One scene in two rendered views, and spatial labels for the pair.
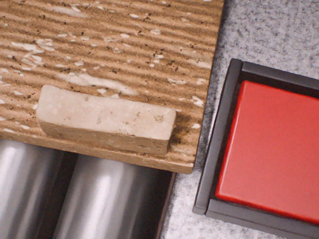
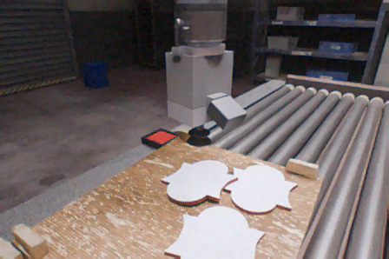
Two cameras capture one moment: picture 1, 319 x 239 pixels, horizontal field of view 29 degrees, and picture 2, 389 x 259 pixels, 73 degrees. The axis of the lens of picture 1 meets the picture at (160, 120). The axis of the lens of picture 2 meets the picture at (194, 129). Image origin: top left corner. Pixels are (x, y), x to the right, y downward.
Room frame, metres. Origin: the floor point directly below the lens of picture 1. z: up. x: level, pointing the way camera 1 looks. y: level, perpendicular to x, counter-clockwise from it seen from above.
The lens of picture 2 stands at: (0.60, 0.30, 1.23)
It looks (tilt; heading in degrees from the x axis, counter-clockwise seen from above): 24 degrees down; 207
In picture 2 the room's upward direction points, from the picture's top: straight up
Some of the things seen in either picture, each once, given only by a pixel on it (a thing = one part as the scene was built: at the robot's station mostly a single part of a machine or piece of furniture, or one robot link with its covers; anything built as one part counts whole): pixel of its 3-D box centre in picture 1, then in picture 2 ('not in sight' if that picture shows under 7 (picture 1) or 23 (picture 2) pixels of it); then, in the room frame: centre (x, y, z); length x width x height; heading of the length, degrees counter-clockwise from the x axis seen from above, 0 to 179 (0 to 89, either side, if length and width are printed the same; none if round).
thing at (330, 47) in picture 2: not in sight; (338, 47); (-4.33, 0.39, 0.72); 0.50 x 0.38 x 0.16; 76
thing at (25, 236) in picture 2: not in sight; (29, 241); (0.47, -0.02, 0.95); 0.06 x 0.02 x 0.03; 84
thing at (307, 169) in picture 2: not in sight; (302, 168); (0.11, 0.29, 0.95); 0.06 x 0.02 x 0.03; 84
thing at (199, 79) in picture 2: not in sight; (207, 83); (0.24, 0.14, 1.13); 0.12 x 0.09 x 0.16; 68
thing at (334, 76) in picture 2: not in sight; (326, 76); (-4.33, 0.30, 0.25); 0.62 x 0.42 x 0.22; 90
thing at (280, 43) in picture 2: not in sight; (282, 42); (-4.41, -0.49, 0.74); 0.44 x 0.36 x 0.20; 69
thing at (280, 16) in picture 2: not in sight; (290, 14); (-4.44, -0.42, 1.20); 0.36 x 0.28 x 0.22; 71
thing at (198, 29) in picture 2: not in sight; (198, 28); (0.24, 0.12, 1.21); 0.08 x 0.08 x 0.05
